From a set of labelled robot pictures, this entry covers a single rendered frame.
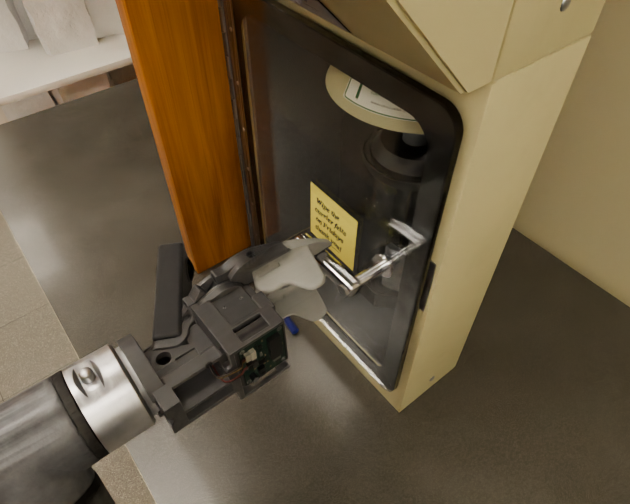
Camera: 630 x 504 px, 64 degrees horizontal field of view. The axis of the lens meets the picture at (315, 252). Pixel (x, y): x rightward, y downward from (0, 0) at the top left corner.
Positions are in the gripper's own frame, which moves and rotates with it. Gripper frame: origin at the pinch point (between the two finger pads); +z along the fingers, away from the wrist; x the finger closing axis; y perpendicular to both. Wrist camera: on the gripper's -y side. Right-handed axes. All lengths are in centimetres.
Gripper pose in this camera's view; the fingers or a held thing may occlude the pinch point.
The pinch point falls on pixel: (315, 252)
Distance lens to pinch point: 50.5
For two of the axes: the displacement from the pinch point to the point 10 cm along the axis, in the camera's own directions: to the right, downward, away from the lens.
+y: 6.2, 5.5, -5.6
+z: 7.9, -4.6, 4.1
